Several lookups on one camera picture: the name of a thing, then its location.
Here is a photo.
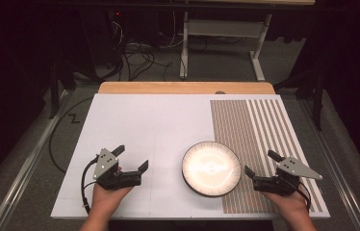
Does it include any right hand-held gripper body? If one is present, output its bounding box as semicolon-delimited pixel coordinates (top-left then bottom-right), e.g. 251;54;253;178
252;156;324;196

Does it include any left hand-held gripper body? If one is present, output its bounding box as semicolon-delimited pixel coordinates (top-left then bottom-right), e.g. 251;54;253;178
91;147;143;191

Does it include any white plate with dark rim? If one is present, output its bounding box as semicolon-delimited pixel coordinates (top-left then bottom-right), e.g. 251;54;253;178
181;141;243;195
186;183;239;198

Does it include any person's left hand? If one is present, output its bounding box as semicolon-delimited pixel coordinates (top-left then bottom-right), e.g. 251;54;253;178
90;183;134;215

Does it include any person's right hand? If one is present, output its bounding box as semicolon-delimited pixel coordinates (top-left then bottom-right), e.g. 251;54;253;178
260;188;311;221

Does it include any white table cover board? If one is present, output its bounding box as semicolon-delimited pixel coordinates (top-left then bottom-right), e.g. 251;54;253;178
50;93;331;220

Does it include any brown striped placemat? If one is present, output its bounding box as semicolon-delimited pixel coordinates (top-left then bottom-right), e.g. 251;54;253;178
210;98;325;215

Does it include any black stand leg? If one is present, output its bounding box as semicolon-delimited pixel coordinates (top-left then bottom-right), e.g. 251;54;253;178
49;62;62;120
313;72;326;132

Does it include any wooden table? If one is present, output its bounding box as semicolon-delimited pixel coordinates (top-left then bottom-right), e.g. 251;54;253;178
98;81;276;95

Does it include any left hand-held gripper cable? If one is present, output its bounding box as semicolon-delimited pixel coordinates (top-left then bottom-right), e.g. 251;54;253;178
80;156;100;216

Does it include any hand-held gripper cable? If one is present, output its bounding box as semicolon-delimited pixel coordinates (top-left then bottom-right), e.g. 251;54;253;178
80;156;100;216
296;181;312;213

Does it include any right hand-held gripper cable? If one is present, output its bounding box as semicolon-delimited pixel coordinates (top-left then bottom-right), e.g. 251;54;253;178
296;181;312;213

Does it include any aluminium floor rail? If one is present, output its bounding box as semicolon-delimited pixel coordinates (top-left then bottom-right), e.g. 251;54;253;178
297;97;360;231
0;90;75;231

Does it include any long black floor cable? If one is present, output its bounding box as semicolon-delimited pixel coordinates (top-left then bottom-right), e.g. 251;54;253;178
48;97;94;174

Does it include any bundle of floor cables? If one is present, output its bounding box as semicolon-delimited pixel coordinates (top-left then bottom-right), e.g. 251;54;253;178
105;41;174;82

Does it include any white metal stand frame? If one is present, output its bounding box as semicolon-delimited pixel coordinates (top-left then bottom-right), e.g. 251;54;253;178
179;11;272;82

